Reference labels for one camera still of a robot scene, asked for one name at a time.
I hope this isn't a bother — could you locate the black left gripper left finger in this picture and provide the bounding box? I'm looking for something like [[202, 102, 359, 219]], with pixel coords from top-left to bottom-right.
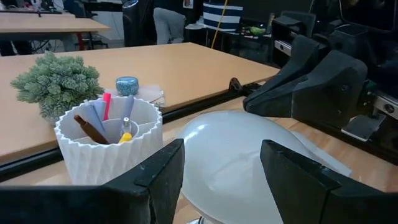
[[0, 138, 186, 224]]

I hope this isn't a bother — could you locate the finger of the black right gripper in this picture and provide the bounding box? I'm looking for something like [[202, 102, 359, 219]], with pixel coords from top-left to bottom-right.
[[248, 34, 330, 100], [243, 49, 369, 129]]

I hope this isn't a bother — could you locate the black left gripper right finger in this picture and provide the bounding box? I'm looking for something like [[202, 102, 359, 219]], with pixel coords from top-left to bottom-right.
[[260, 139, 398, 224]]

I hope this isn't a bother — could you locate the white textured pen cup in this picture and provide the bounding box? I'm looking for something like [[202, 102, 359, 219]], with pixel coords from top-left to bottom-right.
[[53, 95, 164, 187]]

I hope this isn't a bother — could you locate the green small object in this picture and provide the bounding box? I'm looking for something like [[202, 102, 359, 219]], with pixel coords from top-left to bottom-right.
[[248, 26, 267, 37]]

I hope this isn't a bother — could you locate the yellow marker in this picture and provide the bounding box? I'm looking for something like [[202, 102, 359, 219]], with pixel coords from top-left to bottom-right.
[[118, 117, 133, 144]]

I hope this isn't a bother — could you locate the brown pen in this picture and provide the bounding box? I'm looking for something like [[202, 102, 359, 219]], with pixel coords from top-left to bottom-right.
[[73, 114, 110, 145]]

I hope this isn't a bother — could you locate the navy white striped box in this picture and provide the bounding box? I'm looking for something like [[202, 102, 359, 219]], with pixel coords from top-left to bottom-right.
[[202, 2, 244, 33]]

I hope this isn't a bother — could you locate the pink marker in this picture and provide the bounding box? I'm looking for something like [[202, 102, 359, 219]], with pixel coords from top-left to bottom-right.
[[102, 91, 112, 121]]

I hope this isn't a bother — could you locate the beige desk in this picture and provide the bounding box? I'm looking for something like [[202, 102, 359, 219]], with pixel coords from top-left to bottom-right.
[[0, 42, 280, 166], [0, 11, 111, 35]]

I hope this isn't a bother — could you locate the blue tape roll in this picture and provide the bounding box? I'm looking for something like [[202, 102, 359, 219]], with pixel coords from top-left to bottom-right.
[[115, 76, 140, 97]]

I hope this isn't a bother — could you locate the green potted succulent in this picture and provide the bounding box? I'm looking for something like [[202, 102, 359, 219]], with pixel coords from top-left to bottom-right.
[[10, 50, 105, 126]]

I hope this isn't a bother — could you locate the person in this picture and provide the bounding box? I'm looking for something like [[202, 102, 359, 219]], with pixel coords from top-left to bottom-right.
[[152, 0, 187, 45]]

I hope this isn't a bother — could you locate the black cylindrical tower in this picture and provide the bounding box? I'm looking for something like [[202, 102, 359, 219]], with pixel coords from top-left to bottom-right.
[[121, 0, 156, 48]]

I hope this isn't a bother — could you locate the yellow hanging cable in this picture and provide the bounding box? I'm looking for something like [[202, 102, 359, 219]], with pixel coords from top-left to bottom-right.
[[210, 0, 229, 50]]

